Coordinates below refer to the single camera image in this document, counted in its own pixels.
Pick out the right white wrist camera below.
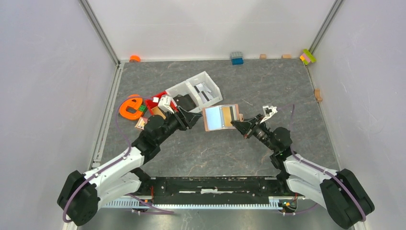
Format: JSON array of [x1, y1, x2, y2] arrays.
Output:
[[260, 105, 278, 124]]

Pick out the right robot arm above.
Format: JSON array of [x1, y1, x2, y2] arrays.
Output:
[[231, 115, 375, 229]]

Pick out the white middle plastic bin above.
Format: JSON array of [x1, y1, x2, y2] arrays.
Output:
[[165, 80, 202, 113]]

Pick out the flat tan wooden block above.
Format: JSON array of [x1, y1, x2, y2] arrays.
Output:
[[282, 54, 292, 59]]

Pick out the white far plastic bin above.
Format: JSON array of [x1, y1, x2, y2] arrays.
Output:
[[186, 71, 223, 108]]

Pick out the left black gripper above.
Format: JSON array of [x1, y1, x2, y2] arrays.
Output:
[[156, 105, 203, 145]]

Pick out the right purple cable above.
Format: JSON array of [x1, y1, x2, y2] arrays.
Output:
[[276, 104, 367, 222]]

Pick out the red plastic bin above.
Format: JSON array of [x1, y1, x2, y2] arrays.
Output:
[[145, 91, 167, 115]]

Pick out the purple cable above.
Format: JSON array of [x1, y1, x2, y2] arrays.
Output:
[[276, 104, 367, 222], [62, 96, 177, 223]]

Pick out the pink square card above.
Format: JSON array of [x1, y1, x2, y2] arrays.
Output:
[[135, 117, 148, 130]]

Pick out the gold striped credit card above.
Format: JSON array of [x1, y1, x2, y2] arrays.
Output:
[[222, 104, 239, 128]]

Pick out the light blue cable comb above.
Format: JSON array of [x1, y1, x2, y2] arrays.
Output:
[[103, 196, 297, 211]]

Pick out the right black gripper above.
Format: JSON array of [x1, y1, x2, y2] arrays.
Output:
[[231, 114, 277, 152]]

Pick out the white plastic bin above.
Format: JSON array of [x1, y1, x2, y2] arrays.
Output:
[[186, 71, 223, 108], [165, 80, 202, 113]]

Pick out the green pink toy block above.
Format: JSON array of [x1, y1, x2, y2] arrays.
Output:
[[299, 49, 316, 66]]

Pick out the small green block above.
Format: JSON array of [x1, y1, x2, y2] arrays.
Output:
[[138, 105, 147, 113]]

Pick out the tan item in red bin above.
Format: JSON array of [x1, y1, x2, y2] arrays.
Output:
[[151, 106, 166, 119]]

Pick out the orange tape dispenser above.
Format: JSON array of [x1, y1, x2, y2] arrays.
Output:
[[119, 94, 147, 121]]

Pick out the orange round cap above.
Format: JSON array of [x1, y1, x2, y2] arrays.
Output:
[[129, 55, 141, 62]]

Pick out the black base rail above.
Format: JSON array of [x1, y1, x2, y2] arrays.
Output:
[[134, 176, 295, 205]]

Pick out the curved wooden piece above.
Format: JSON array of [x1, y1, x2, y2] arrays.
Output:
[[314, 89, 323, 103]]

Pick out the tan leather card holder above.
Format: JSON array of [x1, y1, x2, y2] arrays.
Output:
[[202, 104, 244, 132]]

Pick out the black wallet in bin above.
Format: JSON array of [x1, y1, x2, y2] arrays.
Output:
[[173, 94, 196, 111]]

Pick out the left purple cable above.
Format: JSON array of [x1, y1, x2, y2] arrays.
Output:
[[62, 96, 177, 223]]

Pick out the blue grey toy block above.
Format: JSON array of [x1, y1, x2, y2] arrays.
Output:
[[230, 51, 244, 65]]

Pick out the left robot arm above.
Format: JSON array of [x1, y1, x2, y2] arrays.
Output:
[[57, 106, 203, 226]]

